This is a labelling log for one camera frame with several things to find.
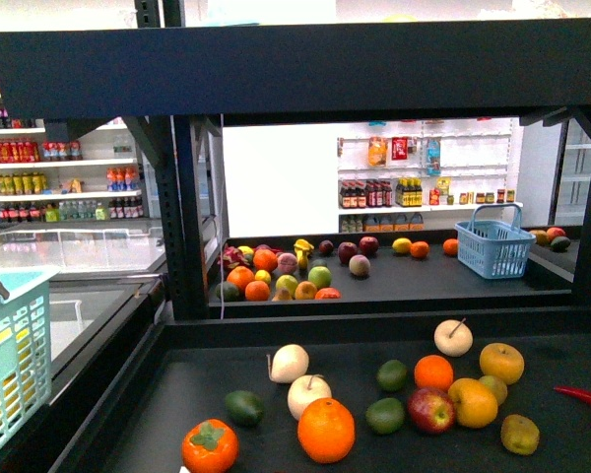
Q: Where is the yellow-orange apple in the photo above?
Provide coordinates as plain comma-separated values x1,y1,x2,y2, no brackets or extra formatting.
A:
448,377,498,429

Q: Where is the red chili pepper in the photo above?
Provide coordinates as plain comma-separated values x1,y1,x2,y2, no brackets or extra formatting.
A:
554,385,591,407

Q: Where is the orange persimmon green calyx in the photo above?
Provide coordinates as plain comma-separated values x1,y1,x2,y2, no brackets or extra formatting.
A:
181,419,239,473

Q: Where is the small orange at back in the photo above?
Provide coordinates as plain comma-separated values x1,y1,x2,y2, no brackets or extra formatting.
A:
414,355,454,392

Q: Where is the white pear with stem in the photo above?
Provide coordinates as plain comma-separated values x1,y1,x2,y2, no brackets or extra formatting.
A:
267,344,309,383

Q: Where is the yellow lemon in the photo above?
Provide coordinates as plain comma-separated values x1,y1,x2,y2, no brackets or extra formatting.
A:
0,328,40,431

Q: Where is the olive kiwi behind apple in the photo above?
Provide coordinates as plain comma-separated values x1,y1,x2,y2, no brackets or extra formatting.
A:
479,374,508,406

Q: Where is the green lime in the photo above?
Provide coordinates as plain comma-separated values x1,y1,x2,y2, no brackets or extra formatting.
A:
376,359,408,393
365,397,405,435

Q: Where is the red apple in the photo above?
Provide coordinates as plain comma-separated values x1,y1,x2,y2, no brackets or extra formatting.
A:
407,387,455,435

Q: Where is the green lime lower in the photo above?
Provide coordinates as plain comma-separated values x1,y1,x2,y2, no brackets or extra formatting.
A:
365,397,405,435

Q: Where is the white apple at back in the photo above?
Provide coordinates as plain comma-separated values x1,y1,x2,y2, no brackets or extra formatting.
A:
433,318,474,357

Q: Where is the green lime upper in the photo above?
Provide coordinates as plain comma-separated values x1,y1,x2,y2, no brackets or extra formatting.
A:
376,359,408,393

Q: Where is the brown kiwi fruit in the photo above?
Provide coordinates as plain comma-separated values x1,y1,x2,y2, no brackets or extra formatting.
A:
500,414,541,456

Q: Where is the yellow golden apple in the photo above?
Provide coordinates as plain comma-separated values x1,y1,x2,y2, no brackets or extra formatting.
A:
479,342,525,385

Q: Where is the small blue basket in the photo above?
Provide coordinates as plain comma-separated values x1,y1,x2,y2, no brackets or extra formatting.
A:
455,203,536,280

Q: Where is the large round orange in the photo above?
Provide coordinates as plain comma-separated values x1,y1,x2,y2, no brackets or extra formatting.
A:
297,397,356,464

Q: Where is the light teal shopping basket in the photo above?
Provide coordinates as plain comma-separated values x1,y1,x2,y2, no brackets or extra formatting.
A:
0,266,59,448

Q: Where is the dark green avocado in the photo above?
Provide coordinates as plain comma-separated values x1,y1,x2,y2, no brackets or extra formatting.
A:
225,390,265,428

